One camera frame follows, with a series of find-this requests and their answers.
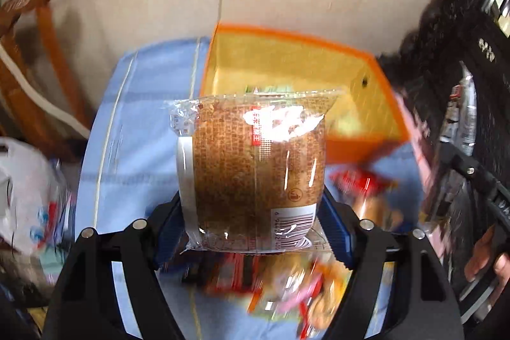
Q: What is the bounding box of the brown cake packet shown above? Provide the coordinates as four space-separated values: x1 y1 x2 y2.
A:
165 87 343 255

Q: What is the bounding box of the person's right hand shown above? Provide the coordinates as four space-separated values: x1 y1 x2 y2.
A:
464 224 510 284

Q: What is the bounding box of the blue striped tablecloth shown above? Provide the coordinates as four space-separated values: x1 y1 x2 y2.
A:
76 37 431 340

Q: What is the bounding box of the dark red snack packet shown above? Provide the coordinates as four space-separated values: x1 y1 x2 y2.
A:
181 252 264 293

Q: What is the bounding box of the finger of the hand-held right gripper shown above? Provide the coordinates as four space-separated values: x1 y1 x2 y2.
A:
438 143 510 231

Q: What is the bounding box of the white plastic bag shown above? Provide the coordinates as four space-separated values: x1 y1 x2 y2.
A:
0 137 76 257

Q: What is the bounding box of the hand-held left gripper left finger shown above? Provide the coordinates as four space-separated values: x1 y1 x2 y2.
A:
42 191 188 340

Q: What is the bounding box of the clear plastic bottle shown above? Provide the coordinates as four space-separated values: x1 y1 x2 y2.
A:
440 63 479 155

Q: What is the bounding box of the dark carved furniture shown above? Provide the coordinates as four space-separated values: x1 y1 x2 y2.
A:
376 0 481 149

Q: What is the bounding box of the pale green box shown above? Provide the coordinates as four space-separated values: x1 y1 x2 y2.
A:
38 244 76 287

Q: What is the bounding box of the white cable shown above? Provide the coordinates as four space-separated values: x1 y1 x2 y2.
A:
0 45 90 137

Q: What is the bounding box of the brown wooden chair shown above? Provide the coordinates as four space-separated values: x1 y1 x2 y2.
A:
0 0 92 161

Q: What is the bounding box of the brown snack packet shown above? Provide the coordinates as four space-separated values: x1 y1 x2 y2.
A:
353 193 405 233

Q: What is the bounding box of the pink cloth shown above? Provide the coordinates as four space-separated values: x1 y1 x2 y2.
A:
394 91 447 265

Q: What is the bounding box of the orange box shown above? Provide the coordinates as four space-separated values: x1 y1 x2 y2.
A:
199 21 411 165

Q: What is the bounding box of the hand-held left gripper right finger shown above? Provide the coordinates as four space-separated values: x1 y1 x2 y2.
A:
319 186 465 340

